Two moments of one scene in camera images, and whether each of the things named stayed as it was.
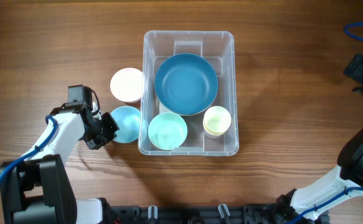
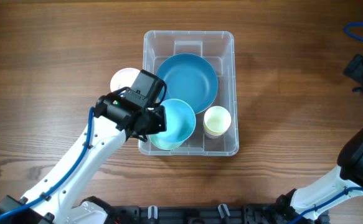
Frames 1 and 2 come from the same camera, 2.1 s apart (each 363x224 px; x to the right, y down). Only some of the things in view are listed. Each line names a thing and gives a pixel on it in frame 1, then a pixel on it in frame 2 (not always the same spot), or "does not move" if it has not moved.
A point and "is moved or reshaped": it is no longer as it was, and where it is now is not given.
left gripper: (113, 127) to (161, 124)
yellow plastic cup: (211, 133) does not move
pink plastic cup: (213, 136) does not move
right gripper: (357, 66) does not move
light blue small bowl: (128, 119) is moved or reshaped
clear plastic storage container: (188, 104) does not move
